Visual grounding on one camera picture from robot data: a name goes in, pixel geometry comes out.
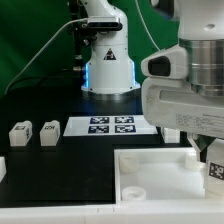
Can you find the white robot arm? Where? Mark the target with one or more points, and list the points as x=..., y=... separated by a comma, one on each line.
x=200, y=32

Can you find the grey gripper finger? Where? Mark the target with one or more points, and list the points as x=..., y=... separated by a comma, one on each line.
x=200, y=143

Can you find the dark camera on base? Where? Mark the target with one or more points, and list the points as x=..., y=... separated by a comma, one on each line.
x=103, y=23

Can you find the white obstacle block left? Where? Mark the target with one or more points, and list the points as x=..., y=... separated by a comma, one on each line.
x=3, y=169

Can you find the white front rail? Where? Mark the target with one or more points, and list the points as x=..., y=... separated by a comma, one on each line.
x=152, y=212

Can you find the white marker base sheet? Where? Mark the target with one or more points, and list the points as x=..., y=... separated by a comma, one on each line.
x=108, y=126

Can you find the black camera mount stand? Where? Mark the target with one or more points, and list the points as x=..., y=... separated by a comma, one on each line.
x=77, y=11

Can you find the white square tabletop part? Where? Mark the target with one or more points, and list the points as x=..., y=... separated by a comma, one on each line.
x=160, y=174

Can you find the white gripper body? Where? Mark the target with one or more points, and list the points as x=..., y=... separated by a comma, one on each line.
x=174, y=105

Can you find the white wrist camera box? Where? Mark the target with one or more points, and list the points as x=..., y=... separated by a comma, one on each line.
x=171, y=63

